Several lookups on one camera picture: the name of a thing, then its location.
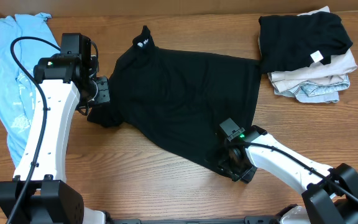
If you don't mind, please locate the folded black garment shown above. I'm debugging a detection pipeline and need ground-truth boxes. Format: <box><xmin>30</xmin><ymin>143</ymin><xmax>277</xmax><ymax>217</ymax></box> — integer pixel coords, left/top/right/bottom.
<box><xmin>259</xmin><ymin>12</ymin><xmax>353</xmax><ymax>73</ymax></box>

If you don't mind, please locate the folded light denim garment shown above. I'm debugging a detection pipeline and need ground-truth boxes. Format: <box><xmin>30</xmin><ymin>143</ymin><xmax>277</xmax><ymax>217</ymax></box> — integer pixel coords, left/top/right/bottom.
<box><xmin>273</xmin><ymin>74</ymin><xmax>351</xmax><ymax>103</ymax></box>

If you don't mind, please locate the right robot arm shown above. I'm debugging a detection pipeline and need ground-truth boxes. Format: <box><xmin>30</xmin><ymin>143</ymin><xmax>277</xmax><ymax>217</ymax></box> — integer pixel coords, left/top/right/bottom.
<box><xmin>219</xmin><ymin>118</ymin><xmax>358</xmax><ymax>223</ymax></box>

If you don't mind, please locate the folded beige garment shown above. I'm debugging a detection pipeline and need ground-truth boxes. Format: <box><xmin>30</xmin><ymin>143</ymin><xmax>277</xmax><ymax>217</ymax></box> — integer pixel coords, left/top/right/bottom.
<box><xmin>267</xmin><ymin>7</ymin><xmax>357</xmax><ymax>92</ymax></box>

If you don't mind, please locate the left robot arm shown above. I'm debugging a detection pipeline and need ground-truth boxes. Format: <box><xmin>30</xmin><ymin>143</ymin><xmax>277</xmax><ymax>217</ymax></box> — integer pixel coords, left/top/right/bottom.
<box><xmin>0</xmin><ymin>33</ymin><xmax>112</xmax><ymax>224</ymax></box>

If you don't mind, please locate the black t-shirt with logo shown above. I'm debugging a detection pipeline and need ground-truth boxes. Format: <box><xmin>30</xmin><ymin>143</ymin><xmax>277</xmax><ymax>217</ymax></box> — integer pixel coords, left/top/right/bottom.
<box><xmin>88</xmin><ymin>27</ymin><xmax>261</xmax><ymax>177</ymax></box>

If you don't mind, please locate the light blue printed t-shirt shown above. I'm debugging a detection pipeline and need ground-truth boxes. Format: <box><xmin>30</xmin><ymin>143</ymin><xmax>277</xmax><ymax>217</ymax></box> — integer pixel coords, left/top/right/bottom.
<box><xmin>0</xmin><ymin>12</ymin><xmax>57</xmax><ymax>166</ymax></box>

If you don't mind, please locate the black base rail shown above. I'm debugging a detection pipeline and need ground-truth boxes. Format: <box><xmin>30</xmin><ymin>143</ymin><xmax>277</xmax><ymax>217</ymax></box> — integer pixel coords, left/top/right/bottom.
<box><xmin>106</xmin><ymin>215</ymin><xmax>281</xmax><ymax>224</ymax></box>

